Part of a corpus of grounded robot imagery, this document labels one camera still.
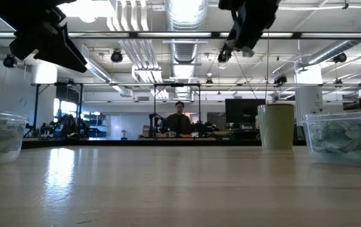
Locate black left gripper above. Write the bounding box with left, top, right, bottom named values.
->
left=9, top=8, right=88, bottom=73

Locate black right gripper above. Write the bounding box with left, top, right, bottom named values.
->
left=220, top=0, right=281, bottom=53

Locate shelf with blue bins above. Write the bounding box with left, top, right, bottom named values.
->
left=82, top=113, right=109, bottom=139

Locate black computer monitor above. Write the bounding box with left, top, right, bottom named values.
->
left=225, top=98, right=266, bottom=124

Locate white fluorescent light fixture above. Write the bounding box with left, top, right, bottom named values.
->
left=131, top=64, right=164, bottom=84

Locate pale green mug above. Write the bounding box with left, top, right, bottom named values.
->
left=256, top=103, right=295, bottom=151

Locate person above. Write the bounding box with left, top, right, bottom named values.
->
left=165, top=101, right=193, bottom=137

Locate black office chair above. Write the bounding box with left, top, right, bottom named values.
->
left=293, top=125, right=305, bottom=141

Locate clear plastic bin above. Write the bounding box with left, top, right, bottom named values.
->
left=302, top=108, right=361, bottom=167
left=0, top=109, right=29, bottom=168

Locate black hanging ceiling camera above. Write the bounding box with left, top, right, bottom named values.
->
left=217, top=50, right=232, bottom=63
left=273, top=74, right=288, bottom=86
left=110, top=49, right=124, bottom=63
left=332, top=52, right=348, bottom=64
left=3, top=54, right=17, bottom=69

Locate white rectangular ceiling duct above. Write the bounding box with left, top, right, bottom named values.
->
left=84, top=59, right=134, bottom=97

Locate thin hanging cable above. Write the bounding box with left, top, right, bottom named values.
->
left=264, top=30, right=270, bottom=105

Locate black background rig frame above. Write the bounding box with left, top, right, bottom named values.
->
left=30, top=82, right=85, bottom=139
left=153, top=83, right=202, bottom=139

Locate silver round ceiling duct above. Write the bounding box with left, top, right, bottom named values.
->
left=163, top=0, right=210, bottom=99

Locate black overhead frame bar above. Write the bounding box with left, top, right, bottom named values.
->
left=0, top=30, right=361, bottom=40

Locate black table edge rail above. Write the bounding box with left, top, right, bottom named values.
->
left=21, top=138, right=307, bottom=149

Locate silver diagonal ceiling duct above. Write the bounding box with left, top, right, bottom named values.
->
left=306, top=20, right=361, bottom=66

